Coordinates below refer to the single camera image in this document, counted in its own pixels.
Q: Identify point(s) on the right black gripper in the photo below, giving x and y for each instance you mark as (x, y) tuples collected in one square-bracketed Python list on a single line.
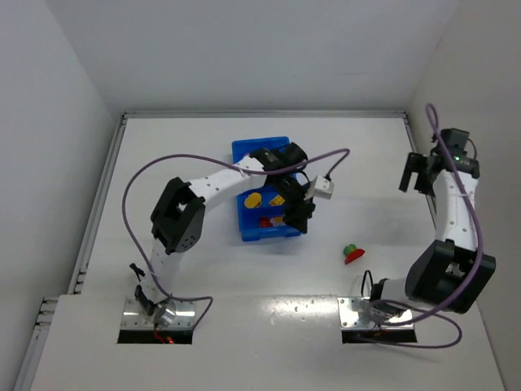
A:
[(418, 164)]

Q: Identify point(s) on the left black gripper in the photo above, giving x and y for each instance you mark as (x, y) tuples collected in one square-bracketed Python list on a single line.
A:
[(299, 209)]

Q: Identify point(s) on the red white flower lego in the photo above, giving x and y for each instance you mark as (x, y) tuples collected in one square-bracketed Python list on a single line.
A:
[(277, 221)]

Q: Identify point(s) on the yellow lego brick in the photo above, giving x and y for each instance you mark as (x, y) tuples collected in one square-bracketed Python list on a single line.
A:
[(277, 201)]

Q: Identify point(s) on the small red lego brick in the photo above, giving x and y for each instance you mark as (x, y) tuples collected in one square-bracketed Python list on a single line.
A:
[(264, 222)]

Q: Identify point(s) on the yellow oval lego piece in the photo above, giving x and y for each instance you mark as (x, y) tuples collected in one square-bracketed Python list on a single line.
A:
[(253, 200)]

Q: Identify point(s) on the green small lego brick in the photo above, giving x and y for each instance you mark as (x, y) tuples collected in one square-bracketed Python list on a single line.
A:
[(349, 249)]

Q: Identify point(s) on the red half round lego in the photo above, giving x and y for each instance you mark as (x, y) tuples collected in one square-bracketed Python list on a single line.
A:
[(352, 255)]

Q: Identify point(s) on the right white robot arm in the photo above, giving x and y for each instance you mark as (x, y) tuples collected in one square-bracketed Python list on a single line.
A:
[(454, 265)]

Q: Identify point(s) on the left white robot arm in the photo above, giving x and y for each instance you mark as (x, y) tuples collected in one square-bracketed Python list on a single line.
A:
[(178, 217)]

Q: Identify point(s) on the blue divided plastic bin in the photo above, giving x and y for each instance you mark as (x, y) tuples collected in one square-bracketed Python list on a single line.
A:
[(260, 210)]

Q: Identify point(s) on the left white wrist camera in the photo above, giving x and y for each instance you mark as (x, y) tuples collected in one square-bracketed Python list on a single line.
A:
[(320, 187)]

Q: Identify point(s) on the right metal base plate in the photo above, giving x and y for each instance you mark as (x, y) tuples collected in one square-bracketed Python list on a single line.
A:
[(355, 316)]

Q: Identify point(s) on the metal base plate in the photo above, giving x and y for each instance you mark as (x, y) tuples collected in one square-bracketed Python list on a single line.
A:
[(170, 315), (355, 316)]

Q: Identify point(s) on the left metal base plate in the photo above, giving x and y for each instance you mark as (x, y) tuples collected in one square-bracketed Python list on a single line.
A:
[(170, 315)]

